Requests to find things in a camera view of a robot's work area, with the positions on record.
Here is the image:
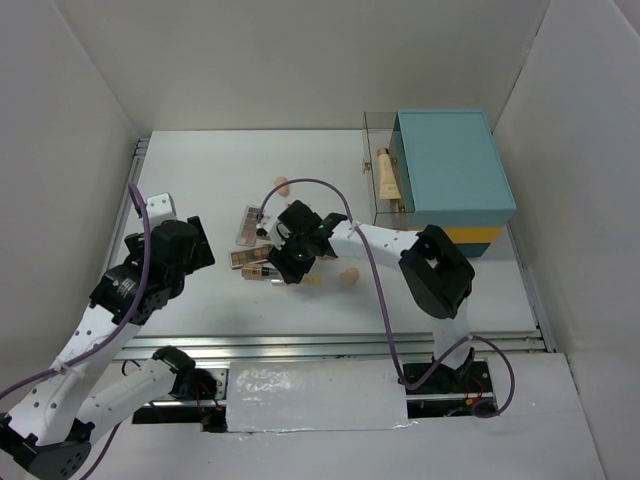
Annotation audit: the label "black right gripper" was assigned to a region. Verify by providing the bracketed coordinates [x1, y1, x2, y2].
[267, 229, 316, 285]

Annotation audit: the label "beige makeup sponge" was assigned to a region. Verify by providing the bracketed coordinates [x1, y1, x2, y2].
[339, 267, 360, 288]
[274, 176, 290, 197]
[300, 274, 322, 287]

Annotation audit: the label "beige foundation tube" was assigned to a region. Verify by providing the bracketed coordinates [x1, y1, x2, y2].
[376, 147, 402, 201]

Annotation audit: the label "clear top drawer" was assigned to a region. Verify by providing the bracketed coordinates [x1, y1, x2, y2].
[362, 111, 409, 230]

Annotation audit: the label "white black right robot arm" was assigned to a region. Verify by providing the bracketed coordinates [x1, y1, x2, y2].
[257, 201, 475, 392]

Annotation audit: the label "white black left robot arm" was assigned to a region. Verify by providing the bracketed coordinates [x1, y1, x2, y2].
[1, 186, 218, 479]

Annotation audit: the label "lying foundation bottle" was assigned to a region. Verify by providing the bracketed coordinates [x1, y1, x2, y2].
[241, 264, 282, 280]

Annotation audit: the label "long eyeshadow palette horizontal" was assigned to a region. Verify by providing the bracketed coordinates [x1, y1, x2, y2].
[229, 244, 273, 270]

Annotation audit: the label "pink eyeshadow palette tilted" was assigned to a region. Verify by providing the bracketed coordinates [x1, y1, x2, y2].
[236, 206, 270, 248]

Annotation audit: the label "white foam front panel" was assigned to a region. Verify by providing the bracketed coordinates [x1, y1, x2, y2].
[226, 360, 410, 433]

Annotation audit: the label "teal yellow drawer cabinet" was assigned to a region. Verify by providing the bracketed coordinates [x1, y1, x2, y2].
[390, 109, 517, 258]

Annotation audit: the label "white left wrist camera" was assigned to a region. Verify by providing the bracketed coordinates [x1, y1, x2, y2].
[145, 192, 177, 229]

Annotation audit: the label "aluminium table frame rails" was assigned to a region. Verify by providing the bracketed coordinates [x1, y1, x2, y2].
[116, 130, 550, 365]

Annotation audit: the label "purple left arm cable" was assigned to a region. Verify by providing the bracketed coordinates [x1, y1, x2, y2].
[0, 182, 151, 479]

